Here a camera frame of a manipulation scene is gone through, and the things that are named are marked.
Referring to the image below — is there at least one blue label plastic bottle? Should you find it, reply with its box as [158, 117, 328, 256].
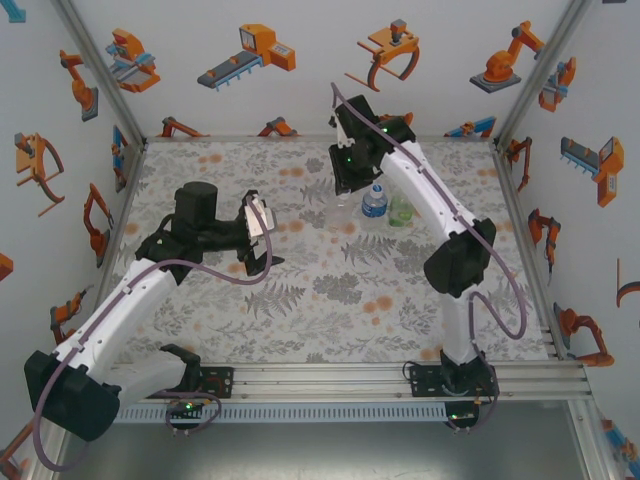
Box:
[360, 182, 390, 232]

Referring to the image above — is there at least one clear unlabelled plastic bottle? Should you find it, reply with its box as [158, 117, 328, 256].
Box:
[327, 192, 364, 235]

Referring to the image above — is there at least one floral patterned table cloth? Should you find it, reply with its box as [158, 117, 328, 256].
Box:
[107, 139, 556, 364]

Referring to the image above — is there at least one grey metal lower panel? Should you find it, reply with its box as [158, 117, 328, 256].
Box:
[52, 422, 589, 480]

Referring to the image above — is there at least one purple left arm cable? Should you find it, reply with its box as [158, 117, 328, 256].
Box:
[30, 199, 275, 474]

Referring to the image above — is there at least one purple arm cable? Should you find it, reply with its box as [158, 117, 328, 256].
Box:
[329, 81, 529, 436]
[30, 199, 275, 474]

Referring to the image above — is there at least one aluminium rear rail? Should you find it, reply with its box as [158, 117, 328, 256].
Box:
[144, 133, 497, 145]

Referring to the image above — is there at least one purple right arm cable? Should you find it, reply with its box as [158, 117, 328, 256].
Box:
[329, 81, 529, 436]

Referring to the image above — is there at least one aluminium side rail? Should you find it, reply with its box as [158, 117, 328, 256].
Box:
[492, 139, 569, 360]
[94, 139, 150, 281]

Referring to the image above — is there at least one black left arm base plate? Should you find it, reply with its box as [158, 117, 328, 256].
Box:
[143, 366, 235, 400]

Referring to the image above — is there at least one aluminium table edge rail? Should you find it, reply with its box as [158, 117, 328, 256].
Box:
[49, 362, 591, 401]

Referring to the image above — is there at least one slotted grey cable duct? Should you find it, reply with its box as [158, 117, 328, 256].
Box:
[67, 403, 449, 424]

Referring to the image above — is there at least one aluminium frame post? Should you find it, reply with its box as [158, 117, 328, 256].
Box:
[567, 399, 619, 480]
[492, 0, 596, 149]
[49, 0, 149, 149]

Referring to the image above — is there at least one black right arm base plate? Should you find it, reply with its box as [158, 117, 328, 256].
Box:
[408, 363, 504, 399]

